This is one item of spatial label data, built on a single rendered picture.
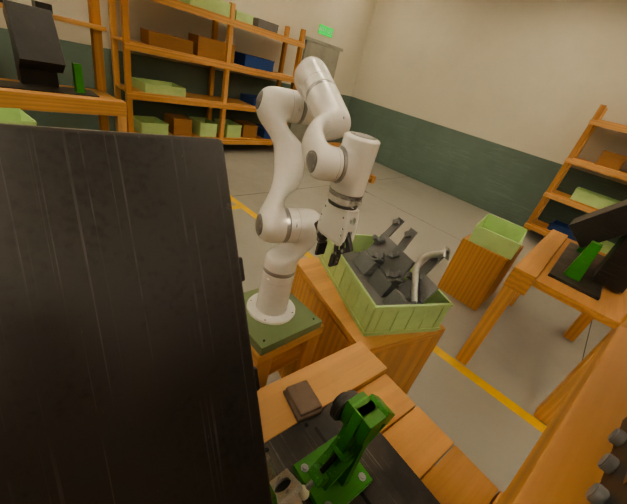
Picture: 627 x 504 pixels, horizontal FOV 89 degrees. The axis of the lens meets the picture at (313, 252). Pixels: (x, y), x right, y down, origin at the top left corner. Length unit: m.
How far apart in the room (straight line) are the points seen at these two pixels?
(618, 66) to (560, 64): 0.76
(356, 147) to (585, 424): 0.58
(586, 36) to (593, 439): 7.28
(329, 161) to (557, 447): 0.58
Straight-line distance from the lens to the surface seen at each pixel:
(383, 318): 1.41
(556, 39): 7.56
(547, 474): 0.29
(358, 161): 0.74
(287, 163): 1.07
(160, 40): 5.61
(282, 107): 1.10
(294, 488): 0.55
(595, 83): 7.33
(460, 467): 1.15
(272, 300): 1.19
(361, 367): 1.17
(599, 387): 0.40
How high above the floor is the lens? 1.72
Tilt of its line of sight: 29 degrees down
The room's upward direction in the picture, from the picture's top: 15 degrees clockwise
